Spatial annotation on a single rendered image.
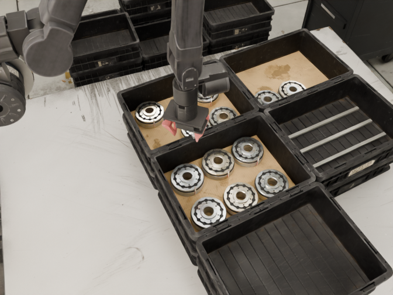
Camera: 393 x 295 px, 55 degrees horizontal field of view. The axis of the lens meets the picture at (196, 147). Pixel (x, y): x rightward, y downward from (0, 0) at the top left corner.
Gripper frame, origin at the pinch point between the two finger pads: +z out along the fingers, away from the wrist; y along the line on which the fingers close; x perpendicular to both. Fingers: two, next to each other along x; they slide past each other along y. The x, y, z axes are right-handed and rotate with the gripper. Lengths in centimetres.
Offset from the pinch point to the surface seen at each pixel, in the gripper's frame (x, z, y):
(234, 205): 5.9, 19.6, -16.8
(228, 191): 1.9, 19.8, -13.7
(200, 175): -1.1, 20.3, -3.9
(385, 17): -170, 62, -71
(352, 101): -51, 23, -47
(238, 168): -8.9, 23.0, -14.3
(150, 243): 19.0, 35.9, 6.2
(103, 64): -73, 60, 74
